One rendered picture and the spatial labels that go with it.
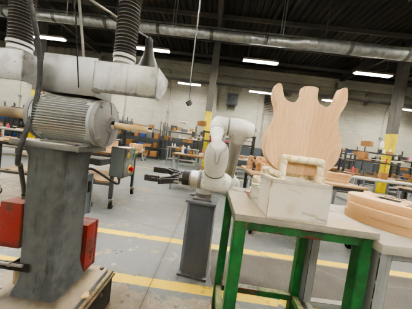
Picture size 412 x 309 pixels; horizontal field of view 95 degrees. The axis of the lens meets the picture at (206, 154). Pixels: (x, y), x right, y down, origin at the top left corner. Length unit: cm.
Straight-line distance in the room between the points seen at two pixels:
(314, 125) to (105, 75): 98
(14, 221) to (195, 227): 119
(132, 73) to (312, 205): 99
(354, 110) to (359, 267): 1399
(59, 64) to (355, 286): 174
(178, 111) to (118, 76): 1144
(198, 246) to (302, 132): 134
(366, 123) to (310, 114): 1435
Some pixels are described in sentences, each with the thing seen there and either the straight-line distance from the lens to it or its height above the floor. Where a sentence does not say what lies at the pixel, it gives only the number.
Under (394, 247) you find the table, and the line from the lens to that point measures 115.
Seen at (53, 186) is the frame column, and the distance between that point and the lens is 124.
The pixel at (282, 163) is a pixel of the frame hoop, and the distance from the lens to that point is 89.
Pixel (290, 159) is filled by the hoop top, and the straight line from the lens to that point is 90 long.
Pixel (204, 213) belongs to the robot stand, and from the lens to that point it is 175.
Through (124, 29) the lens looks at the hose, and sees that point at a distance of 112.
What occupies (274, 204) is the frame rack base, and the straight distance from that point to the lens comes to 90.
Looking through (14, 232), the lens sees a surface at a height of 64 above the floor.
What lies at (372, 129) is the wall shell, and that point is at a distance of 1549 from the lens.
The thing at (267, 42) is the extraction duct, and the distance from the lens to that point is 619.
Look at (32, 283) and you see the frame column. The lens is 149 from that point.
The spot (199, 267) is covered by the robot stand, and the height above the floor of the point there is 12.
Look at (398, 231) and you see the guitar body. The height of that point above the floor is 92.
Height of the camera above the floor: 121
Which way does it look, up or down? 3 degrees down
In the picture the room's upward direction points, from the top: 7 degrees clockwise
